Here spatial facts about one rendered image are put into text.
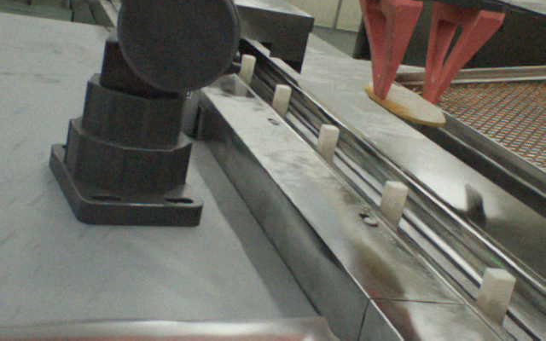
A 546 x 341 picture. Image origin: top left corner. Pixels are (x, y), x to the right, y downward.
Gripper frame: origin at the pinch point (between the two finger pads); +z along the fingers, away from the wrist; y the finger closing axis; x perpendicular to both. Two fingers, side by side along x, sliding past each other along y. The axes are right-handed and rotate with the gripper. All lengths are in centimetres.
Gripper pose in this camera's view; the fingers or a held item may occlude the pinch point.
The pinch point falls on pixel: (406, 89)
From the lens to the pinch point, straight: 62.6
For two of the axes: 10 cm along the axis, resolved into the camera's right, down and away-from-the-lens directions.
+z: -1.9, 9.4, 2.8
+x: -2.7, -3.2, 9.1
